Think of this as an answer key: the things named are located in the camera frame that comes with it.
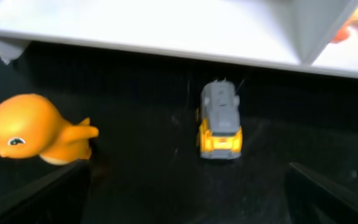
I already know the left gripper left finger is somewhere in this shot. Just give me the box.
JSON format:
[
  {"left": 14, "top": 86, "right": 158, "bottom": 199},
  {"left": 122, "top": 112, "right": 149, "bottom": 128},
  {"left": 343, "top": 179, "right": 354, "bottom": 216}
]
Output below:
[{"left": 0, "top": 160, "right": 92, "bottom": 224}]

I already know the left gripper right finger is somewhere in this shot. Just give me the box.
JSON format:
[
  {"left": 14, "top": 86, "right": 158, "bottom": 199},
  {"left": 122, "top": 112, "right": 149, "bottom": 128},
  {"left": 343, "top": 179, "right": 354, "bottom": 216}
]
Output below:
[{"left": 284, "top": 161, "right": 358, "bottom": 224}]

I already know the orange toy dinosaur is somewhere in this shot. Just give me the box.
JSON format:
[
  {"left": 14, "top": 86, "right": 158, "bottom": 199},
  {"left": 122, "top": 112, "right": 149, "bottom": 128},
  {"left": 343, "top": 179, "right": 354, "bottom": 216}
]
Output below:
[{"left": 0, "top": 93, "right": 100, "bottom": 166}]

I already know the grey and yellow toy truck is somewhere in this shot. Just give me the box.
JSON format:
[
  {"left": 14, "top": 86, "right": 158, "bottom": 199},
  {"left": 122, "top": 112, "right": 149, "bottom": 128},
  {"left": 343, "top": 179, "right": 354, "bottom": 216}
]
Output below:
[{"left": 195, "top": 79, "right": 244, "bottom": 161}]

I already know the white shelf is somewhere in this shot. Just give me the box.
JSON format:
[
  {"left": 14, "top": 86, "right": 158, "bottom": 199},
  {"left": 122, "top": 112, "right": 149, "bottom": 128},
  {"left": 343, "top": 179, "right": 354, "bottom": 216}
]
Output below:
[{"left": 0, "top": 0, "right": 358, "bottom": 82}]

